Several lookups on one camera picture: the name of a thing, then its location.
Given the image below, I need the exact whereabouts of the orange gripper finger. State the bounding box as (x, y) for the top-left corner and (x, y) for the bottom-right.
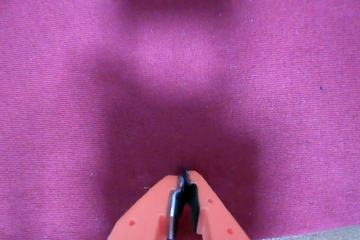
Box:
(108, 169), (188, 240)
(184, 170), (251, 240)

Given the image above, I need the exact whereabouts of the maroon cloth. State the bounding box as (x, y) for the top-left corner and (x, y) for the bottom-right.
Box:
(0, 0), (360, 240)

